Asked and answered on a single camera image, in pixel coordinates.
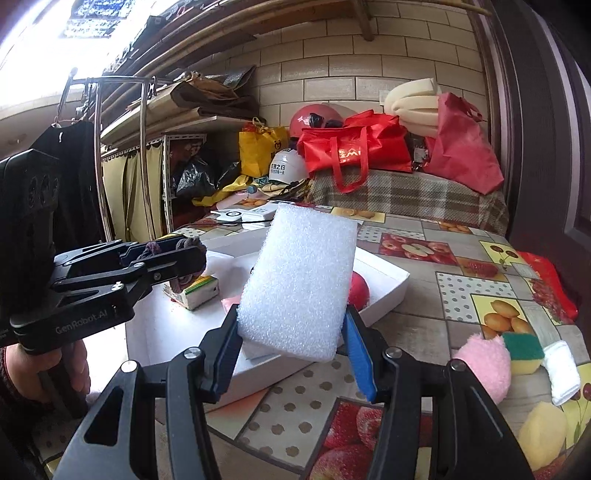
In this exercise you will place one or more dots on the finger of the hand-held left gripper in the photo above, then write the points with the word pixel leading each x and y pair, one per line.
pixel 92 254
pixel 180 265

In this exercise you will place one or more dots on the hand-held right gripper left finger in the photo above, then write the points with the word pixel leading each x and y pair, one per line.
pixel 226 350

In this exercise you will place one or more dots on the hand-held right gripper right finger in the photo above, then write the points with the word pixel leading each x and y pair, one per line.
pixel 362 364

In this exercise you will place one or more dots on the purple knitted toy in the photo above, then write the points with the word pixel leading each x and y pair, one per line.
pixel 187 242

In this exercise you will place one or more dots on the yellow tissue pack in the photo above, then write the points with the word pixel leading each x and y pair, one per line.
pixel 198 290

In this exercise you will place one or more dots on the white cardboard box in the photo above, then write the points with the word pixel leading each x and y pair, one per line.
pixel 157 332

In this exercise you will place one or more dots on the red plush apple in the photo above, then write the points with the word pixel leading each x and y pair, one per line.
pixel 360 290

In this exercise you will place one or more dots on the white foam block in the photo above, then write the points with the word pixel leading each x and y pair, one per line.
pixel 300 277

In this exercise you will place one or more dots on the person's left forearm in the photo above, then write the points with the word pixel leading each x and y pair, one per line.
pixel 18 438

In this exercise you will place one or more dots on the person's left hand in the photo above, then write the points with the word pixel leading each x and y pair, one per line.
pixel 18 374

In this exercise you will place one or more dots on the black hanging garment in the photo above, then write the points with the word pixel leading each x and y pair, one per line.
pixel 74 175

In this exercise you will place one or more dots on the beige curtain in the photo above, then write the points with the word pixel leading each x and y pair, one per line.
pixel 131 194

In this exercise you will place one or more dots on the white round-button device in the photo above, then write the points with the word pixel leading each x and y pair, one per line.
pixel 233 216

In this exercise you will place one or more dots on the metal storage shelf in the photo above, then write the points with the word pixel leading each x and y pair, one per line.
pixel 167 184

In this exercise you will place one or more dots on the yellow cloth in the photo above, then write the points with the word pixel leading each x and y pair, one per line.
pixel 226 191

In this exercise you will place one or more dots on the black plastic bag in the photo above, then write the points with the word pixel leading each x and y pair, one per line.
pixel 194 177

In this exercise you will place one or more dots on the fruit print tablecloth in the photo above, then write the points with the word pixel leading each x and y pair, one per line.
pixel 461 295

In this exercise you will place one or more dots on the pink plush pad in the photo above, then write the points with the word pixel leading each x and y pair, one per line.
pixel 485 369

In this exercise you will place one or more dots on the metal clothes rack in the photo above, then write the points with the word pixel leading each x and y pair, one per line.
pixel 144 138

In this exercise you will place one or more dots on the yellow shopping bag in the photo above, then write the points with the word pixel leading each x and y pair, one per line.
pixel 256 152

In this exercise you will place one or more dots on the white helmet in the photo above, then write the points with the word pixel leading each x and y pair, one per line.
pixel 286 166

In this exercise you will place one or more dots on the green yellow scrub sponge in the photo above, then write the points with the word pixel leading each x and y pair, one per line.
pixel 524 348

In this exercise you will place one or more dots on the brown cardboard pile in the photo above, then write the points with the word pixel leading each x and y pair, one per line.
pixel 217 92

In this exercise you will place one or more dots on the plaid blanket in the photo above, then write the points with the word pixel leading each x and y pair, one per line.
pixel 415 194

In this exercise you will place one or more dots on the window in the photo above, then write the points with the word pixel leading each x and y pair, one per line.
pixel 55 37

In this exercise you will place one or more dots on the round yellow sponge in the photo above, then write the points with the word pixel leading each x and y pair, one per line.
pixel 542 434

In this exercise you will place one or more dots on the red helmet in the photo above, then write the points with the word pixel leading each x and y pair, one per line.
pixel 307 120

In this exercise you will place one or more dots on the small white towel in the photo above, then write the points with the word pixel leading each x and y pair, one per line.
pixel 561 374

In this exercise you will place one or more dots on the red printed packet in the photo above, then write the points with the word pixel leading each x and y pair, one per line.
pixel 549 281

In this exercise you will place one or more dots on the shiny red tote bag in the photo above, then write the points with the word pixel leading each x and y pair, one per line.
pixel 360 147

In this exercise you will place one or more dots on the red non-woven bag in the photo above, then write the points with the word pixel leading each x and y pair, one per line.
pixel 461 143

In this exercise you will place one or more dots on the cream foam roll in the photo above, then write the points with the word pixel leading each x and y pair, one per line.
pixel 411 106

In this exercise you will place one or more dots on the brown panelled door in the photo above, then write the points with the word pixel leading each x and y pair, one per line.
pixel 545 138

